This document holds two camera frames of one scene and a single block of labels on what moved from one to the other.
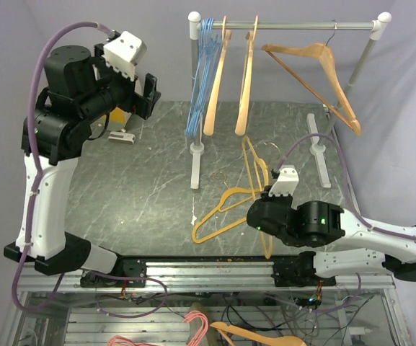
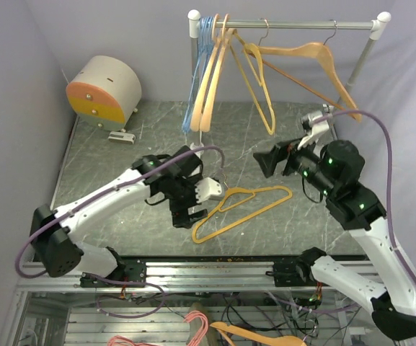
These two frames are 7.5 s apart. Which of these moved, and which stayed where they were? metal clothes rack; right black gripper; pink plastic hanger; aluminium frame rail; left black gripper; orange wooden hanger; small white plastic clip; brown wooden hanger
Moved: right black gripper; brown wooden hanger; left black gripper
Stayed: metal clothes rack; pink plastic hanger; orange wooden hanger; small white plastic clip; aluminium frame rail
